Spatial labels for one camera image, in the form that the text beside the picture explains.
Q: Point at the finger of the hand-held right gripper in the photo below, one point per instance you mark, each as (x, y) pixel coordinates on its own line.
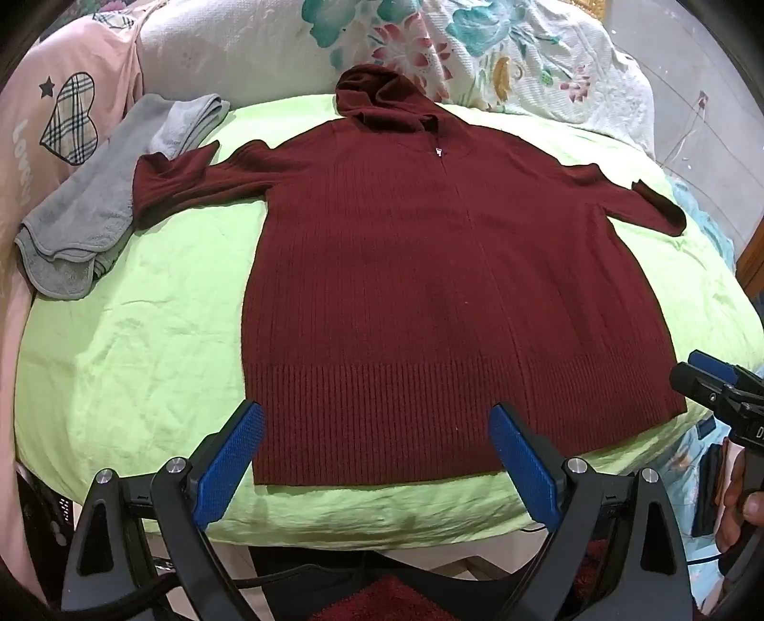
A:
(695, 385)
(713, 364)

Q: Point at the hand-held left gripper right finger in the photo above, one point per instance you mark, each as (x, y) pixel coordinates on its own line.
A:
(525, 466)

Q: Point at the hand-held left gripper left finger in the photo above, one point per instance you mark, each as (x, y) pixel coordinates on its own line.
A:
(230, 460)

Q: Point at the maroon hooded knit sweater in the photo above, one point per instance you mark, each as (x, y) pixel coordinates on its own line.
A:
(418, 268)

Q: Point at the person's right hand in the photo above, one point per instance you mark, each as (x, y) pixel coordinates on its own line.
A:
(743, 507)

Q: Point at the wooden glass-door cabinet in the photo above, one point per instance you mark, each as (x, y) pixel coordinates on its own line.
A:
(753, 268)

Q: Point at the light green bedsheet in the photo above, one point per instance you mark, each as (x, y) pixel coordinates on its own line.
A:
(149, 358)

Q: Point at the black perforated crate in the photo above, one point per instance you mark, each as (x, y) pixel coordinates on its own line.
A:
(48, 507)

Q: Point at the dark red fuzzy cloth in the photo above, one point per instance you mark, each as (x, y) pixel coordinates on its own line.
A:
(382, 600)

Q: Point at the grey towel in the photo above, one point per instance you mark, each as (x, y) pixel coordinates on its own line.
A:
(77, 221)

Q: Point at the white floral quilt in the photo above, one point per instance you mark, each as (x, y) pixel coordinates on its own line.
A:
(477, 48)

